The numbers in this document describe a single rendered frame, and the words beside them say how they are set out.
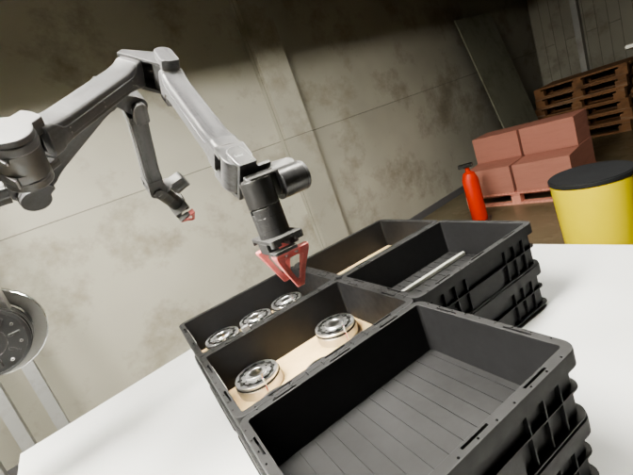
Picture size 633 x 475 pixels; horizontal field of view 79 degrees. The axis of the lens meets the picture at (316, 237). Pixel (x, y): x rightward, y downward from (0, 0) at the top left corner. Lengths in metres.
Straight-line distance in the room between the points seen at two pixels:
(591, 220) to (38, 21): 3.50
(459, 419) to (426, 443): 0.06
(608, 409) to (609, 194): 1.67
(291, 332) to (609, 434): 0.63
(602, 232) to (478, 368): 1.81
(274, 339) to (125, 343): 2.26
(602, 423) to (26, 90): 3.17
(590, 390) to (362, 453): 0.45
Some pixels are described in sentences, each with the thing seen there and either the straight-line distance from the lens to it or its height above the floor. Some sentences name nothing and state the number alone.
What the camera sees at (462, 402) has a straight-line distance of 0.70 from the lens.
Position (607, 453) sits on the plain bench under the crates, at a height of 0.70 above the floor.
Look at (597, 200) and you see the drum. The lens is 2.41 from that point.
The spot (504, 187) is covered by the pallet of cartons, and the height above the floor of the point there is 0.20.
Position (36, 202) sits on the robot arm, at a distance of 1.33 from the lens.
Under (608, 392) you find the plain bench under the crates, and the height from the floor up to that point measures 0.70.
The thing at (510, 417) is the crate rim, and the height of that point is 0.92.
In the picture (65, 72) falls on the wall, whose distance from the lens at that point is 3.22.
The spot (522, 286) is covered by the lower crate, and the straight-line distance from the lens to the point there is 1.05.
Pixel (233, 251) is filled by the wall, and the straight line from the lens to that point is 3.28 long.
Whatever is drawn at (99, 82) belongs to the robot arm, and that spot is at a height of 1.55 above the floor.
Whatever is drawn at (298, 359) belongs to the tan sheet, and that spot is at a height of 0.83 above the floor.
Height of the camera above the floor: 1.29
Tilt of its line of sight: 13 degrees down
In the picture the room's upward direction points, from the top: 20 degrees counter-clockwise
